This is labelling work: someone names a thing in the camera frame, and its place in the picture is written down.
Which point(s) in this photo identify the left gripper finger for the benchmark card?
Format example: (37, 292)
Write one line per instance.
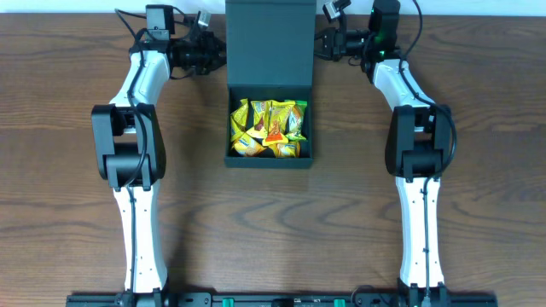
(218, 62)
(219, 44)

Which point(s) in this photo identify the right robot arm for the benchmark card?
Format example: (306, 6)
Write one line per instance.
(420, 145)

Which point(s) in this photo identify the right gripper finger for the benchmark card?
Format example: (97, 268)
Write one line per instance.
(323, 54)
(324, 34)

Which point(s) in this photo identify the green Apollo snack packet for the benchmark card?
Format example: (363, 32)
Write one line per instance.
(295, 121)

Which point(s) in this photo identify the dark green box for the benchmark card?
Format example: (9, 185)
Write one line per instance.
(270, 54)

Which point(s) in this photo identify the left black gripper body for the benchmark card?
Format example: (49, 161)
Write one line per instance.
(198, 55)

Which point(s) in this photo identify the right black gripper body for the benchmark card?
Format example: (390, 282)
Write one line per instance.
(347, 42)

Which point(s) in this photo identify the yellow chocolate snack packet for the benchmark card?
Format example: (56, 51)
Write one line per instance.
(261, 112)

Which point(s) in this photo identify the yellow peanut butter snack packet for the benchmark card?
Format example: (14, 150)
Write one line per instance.
(279, 113)

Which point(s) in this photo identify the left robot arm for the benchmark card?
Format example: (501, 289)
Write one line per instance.
(130, 152)

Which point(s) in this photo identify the orange Lemond snack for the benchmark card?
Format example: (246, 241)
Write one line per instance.
(247, 146)
(286, 150)

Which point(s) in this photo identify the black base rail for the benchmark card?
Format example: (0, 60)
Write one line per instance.
(239, 300)

